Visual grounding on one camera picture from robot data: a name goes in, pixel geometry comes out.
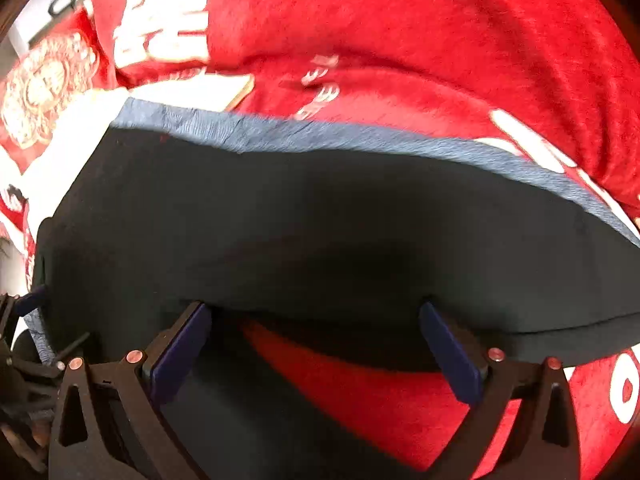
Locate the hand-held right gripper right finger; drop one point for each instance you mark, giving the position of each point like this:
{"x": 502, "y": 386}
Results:
{"x": 450, "y": 355}

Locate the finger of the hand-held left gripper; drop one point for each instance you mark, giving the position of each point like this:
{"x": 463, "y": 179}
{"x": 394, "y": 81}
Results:
{"x": 31, "y": 302}

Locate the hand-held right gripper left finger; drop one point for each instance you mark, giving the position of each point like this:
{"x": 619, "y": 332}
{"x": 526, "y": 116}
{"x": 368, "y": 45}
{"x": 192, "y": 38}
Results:
{"x": 182, "y": 350}

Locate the black pants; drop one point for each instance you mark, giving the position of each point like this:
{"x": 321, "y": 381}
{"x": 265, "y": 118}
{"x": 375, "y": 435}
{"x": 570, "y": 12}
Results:
{"x": 300, "y": 220}

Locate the cream white cloth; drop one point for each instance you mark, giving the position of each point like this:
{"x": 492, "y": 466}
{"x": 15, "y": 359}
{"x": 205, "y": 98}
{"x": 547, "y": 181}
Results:
{"x": 65, "y": 160}

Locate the white cabinet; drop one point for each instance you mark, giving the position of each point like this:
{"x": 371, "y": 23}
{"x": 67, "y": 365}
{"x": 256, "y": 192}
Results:
{"x": 35, "y": 20}

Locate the red printed blanket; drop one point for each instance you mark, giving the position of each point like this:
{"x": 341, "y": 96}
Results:
{"x": 400, "y": 35}

